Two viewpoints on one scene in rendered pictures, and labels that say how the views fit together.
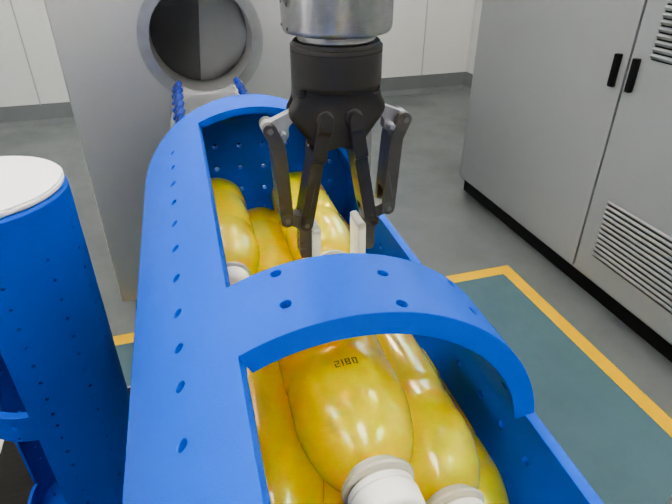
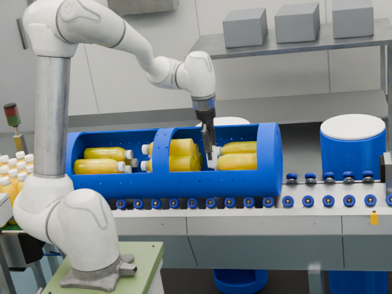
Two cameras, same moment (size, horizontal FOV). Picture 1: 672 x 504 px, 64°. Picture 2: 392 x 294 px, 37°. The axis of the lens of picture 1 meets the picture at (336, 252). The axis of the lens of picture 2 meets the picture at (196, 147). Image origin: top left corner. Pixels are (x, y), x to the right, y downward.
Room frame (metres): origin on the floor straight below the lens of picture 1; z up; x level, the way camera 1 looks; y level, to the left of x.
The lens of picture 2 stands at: (1.49, -1.81, 2.08)
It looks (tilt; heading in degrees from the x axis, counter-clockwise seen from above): 23 degrees down; 121
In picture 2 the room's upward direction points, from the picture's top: 9 degrees counter-clockwise
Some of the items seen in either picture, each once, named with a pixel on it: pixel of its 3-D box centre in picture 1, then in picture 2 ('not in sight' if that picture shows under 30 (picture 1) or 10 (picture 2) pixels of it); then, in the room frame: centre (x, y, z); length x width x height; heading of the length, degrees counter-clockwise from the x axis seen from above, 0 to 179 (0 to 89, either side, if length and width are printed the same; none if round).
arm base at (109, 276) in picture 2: not in sight; (102, 265); (0.39, -0.65, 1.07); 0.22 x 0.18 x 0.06; 11
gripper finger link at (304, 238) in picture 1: (295, 232); not in sight; (0.44, 0.04, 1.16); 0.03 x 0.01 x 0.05; 105
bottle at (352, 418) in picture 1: (335, 371); (169, 148); (0.27, 0.00, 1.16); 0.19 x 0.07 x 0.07; 15
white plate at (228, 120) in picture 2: not in sight; (221, 128); (0.24, 0.50, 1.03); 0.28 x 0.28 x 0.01
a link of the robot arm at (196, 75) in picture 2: not in sight; (196, 72); (0.44, 0.00, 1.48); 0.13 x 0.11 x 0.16; 171
